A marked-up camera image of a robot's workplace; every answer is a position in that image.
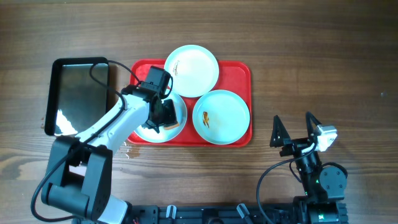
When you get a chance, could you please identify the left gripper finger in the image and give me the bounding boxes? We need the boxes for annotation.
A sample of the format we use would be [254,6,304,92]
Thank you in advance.
[162,99,178,126]
[142,119,160,134]

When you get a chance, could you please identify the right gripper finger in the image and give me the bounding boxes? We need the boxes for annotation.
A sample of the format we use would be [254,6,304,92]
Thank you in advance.
[270,115,291,147]
[305,111,321,136]

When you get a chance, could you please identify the white plate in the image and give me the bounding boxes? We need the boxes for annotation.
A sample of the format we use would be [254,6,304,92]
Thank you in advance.
[134,92,187,143]
[164,45,220,98]
[192,90,251,145]

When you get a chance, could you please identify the green orange sponge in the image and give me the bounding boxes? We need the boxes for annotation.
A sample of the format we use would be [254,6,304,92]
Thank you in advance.
[163,122,180,130]

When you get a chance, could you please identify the white plate top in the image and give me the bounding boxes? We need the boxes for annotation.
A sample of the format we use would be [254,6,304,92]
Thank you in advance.
[164,45,220,98]

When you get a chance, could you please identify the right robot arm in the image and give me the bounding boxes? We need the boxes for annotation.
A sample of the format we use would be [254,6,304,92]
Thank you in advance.
[270,112,348,223]

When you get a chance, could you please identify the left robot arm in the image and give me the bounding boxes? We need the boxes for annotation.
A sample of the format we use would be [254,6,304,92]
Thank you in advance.
[30,67,177,223]

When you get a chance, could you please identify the red plastic tray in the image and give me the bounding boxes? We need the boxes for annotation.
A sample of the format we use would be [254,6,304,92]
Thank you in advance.
[131,58,252,147]

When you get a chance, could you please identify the black water tray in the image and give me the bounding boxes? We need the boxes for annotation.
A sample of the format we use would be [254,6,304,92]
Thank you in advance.
[44,57,109,136]

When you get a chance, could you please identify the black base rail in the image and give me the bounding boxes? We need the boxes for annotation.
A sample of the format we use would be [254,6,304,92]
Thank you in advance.
[124,203,348,224]

